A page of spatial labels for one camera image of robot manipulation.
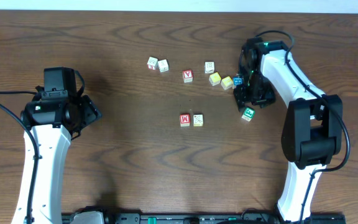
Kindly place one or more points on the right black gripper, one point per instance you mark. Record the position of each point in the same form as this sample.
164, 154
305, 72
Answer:
242, 97

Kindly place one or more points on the green picture block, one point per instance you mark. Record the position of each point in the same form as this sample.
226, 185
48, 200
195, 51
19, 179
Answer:
248, 114

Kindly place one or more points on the cream picture block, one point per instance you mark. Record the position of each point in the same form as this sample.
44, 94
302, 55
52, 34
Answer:
198, 120

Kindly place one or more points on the red M letter block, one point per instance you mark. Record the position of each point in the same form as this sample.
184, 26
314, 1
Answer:
185, 120

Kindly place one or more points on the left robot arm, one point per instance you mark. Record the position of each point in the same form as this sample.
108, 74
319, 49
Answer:
56, 115

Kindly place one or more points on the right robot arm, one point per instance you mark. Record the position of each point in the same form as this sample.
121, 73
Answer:
312, 131

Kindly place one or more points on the blue picture block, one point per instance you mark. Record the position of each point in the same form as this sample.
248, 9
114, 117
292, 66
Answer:
237, 81

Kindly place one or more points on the yellow block right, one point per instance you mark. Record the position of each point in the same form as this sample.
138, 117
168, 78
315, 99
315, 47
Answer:
227, 83

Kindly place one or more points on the yellow block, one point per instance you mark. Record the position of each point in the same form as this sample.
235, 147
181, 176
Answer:
215, 79
227, 83

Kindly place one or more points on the yellow block left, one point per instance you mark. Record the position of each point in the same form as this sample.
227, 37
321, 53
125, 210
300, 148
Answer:
215, 79

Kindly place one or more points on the white B letter block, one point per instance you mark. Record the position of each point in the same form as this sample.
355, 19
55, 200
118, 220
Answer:
209, 67

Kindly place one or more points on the red A letter block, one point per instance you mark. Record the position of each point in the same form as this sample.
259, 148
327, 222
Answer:
187, 76

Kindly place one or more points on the white block red side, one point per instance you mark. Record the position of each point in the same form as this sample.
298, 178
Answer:
152, 63

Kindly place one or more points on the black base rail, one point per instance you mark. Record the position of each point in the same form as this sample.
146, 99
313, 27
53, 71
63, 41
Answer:
251, 216

